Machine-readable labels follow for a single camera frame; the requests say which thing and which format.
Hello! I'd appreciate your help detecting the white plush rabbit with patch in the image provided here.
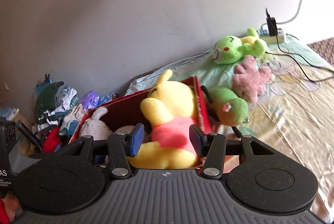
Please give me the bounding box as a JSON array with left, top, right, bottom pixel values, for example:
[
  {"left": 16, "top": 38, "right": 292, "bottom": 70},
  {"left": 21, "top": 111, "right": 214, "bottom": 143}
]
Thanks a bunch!
[{"left": 79, "top": 107, "right": 134, "bottom": 141}]

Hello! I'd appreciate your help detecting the green capped round plush doll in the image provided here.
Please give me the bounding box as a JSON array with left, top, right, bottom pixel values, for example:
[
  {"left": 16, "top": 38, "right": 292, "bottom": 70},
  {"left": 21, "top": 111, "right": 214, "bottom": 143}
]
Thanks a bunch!
[{"left": 201, "top": 85, "right": 249, "bottom": 129}]

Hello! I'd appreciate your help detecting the pink plush toy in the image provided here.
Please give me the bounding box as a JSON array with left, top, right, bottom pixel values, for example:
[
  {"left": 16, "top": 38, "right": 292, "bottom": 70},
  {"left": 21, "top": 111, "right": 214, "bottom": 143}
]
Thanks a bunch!
[{"left": 232, "top": 55, "right": 272, "bottom": 103}]

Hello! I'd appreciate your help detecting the red storage box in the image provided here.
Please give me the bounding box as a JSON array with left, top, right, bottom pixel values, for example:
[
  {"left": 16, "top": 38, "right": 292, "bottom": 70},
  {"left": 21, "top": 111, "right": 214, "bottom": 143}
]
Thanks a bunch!
[{"left": 68, "top": 76, "right": 241, "bottom": 175}]

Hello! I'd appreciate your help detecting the cardboard box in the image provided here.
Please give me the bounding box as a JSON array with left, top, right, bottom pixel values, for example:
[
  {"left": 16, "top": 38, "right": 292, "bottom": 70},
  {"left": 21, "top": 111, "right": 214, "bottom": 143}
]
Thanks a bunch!
[{"left": 0, "top": 107, "right": 35, "bottom": 157}]

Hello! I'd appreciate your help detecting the yellow bear plush red shirt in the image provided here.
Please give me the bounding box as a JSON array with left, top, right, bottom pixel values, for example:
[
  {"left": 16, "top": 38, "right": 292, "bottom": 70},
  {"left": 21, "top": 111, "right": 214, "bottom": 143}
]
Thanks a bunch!
[{"left": 127, "top": 69, "right": 199, "bottom": 170}]

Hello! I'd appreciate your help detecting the purple patterned bag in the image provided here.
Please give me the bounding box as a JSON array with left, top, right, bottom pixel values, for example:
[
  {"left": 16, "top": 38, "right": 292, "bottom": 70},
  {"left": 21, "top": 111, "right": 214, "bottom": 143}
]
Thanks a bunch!
[{"left": 79, "top": 89, "right": 100, "bottom": 110}]

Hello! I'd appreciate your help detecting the pile of folded clothes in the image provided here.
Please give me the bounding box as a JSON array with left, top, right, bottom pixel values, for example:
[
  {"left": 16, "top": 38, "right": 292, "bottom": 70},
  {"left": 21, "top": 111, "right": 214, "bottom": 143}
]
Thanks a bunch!
[{"left": 15, "top": 74, "right": 121, "bottom": 157}]

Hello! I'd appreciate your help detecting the green frog plush toy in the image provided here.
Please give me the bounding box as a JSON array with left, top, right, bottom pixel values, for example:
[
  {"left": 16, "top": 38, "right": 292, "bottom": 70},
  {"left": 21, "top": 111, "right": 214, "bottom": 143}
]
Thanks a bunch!
[{"left": 213, "top": 28, "right": 267, "bottom": 65}]

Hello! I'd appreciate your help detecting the pale yellow cartoon bed sheet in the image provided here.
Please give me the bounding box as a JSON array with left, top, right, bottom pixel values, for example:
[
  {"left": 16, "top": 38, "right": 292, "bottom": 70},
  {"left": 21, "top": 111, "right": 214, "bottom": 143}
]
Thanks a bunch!
[{"left": 125, "top": 34, "right": 334, "bottom": 222}]

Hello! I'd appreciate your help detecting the white power strip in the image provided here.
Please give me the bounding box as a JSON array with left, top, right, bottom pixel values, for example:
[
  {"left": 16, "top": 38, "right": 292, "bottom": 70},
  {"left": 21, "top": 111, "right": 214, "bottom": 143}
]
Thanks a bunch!
[{"left": 257, "top": 29, "right": 286, "bottom": 44}]

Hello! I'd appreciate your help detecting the black power adapter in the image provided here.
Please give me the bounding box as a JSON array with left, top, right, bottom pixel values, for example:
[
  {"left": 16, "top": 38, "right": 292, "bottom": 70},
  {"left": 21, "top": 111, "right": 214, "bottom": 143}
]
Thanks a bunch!
[{"left": 266, "top": 8, "right": 278, "bottom": 36}]

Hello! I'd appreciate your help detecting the brown patterned mattress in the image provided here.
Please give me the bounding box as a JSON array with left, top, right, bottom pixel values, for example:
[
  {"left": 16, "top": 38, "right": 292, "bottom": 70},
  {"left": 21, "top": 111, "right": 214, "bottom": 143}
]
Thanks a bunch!
[{"left": 308, "top": 38, "right": 334, "bottom": 66}]

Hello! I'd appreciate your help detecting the black charging cable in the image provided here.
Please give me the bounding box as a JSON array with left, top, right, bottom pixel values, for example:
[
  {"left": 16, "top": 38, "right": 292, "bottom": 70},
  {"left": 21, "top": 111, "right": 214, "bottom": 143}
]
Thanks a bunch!
[{"left": 263, "top": 35, "right": 334, "bottom": 83}]

